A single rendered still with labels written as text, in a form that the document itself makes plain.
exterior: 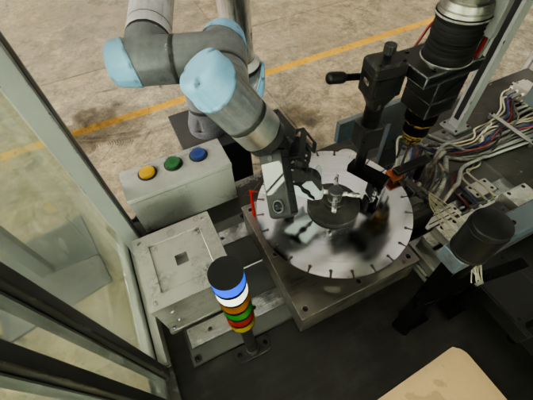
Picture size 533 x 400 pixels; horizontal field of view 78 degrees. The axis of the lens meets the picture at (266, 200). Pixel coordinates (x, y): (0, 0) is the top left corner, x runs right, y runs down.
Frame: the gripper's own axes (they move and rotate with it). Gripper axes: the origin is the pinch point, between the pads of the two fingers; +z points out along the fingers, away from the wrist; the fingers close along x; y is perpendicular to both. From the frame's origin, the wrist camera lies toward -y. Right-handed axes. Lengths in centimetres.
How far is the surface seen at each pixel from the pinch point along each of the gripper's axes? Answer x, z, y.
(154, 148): 156, 44, 75
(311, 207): 2.0, 1.8, -1.0
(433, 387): -16.1, 29.6, -30.0
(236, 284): -4.8, -23.1, -23.2
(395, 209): -12.3, 11.9, 1.9
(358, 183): -4.8, 8.9, 7.7
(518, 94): -38, 64, 69
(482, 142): -27, 51, 42
